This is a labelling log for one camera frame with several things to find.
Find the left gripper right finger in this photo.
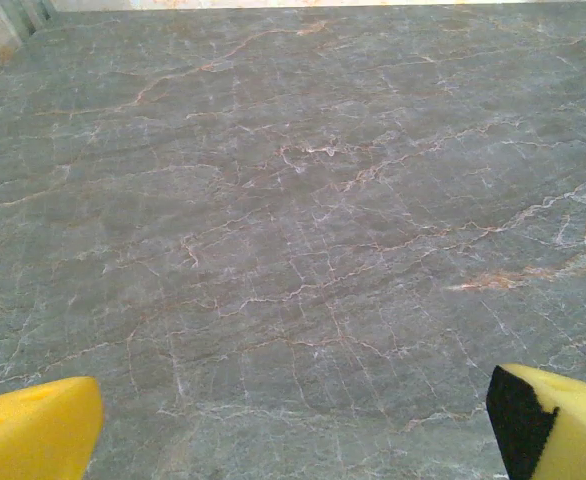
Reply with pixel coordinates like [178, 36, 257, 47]
[485, 363, 586, 480]

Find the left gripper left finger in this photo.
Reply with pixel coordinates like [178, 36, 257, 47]
[0, 375, 105, 480]

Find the aluminium frame post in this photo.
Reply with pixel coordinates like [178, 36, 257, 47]
[0, 0, 57, 41]

